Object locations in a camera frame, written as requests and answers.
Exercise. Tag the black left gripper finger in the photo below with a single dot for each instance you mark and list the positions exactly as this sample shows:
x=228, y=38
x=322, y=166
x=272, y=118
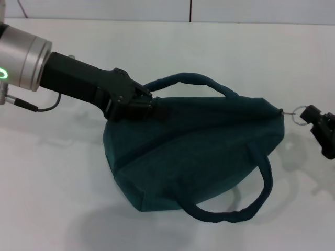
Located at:
x=142, y=90
x=146, y=112

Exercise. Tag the dark blue fabric bag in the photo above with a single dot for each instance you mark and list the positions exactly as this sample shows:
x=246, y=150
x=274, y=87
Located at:
x=196, y=157

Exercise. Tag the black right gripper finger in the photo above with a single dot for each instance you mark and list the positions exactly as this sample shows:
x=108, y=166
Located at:
x=311, y=115

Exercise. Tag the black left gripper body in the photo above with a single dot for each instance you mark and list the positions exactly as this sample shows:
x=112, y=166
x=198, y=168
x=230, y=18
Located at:
x=86, y=81

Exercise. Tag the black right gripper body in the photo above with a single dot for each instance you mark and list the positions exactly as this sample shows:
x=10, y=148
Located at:
x=325, y=136

